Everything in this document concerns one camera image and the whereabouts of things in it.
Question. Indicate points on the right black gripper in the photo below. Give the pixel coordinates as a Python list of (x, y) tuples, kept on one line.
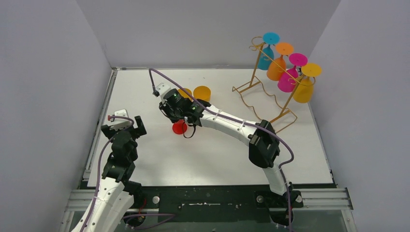
[(165, 107)]

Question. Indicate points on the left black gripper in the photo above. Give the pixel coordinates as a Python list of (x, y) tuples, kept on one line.
[(123, 130)]

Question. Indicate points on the yellow wine glass front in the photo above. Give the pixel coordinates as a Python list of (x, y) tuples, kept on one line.
[(185, 94)]

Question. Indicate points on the yellow wine glass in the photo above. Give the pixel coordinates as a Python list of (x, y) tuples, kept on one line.
[(185, 94), (202, 93), (305, 83)]

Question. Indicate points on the red plastic wine glass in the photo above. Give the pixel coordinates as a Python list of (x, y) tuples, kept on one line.
[(179, 127)]

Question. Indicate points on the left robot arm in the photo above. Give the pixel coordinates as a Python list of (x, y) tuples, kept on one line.
[(115, 193)]

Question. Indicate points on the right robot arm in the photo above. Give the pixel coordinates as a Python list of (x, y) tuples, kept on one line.
[(259, 137)]

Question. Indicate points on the orange plastic wine glass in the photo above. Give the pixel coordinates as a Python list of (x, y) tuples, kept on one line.
[(278, 65)]

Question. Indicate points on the blue plastic wine glass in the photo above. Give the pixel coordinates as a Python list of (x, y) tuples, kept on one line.
[(267, 55)]

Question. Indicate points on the pink plastic wine glass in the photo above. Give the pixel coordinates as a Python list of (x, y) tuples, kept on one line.
[(287, 81)]

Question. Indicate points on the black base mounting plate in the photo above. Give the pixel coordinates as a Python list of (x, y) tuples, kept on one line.
[(219, 203)]

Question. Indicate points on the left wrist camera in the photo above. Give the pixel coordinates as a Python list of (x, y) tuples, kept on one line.
[(119, 119)]

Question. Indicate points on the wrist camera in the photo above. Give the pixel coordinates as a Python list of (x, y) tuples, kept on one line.
[(161, 89), (119, 119)]

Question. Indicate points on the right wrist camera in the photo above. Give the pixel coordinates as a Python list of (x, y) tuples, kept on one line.
[(161, 89)]

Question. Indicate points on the gold wire glass rack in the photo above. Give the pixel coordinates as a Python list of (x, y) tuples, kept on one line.
[(263, 98)]

